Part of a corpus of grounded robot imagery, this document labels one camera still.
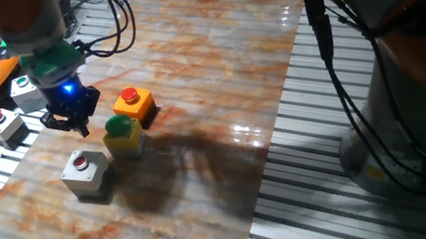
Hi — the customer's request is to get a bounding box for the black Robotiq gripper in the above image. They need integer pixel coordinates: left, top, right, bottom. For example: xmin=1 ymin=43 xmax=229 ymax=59
xmin=34 ymin=71 xmax=109 ymax=145

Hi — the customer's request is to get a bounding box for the yellow box green mushroom button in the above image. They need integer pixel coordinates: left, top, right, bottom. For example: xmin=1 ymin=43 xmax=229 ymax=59
xmin=98 ymin=109 xmax=149 ymax=164

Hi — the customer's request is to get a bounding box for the orange box red mushroom button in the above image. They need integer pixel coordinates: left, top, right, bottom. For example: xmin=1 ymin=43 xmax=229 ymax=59
xmin=108 ymin=82 xmax=159 ymax=127

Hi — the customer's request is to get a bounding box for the grey box small green button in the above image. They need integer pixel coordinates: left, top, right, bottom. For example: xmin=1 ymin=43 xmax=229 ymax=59
xmin=7 ymin=72 xmax=48 ymax=116

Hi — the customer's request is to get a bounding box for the grey box red mushroom button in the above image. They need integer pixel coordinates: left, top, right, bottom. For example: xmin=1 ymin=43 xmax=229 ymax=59
xmin=0 ymin=102 xmax=29 ymax=152

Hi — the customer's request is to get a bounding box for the marble pattern mat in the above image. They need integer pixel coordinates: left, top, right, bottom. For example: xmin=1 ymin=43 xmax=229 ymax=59
xmin=0 ymin=0 xmax=347 ymax=239

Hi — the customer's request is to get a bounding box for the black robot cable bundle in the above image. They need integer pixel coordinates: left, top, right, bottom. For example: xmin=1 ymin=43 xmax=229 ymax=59
xmin=59 ymin=0 xmax=426 ymax=239

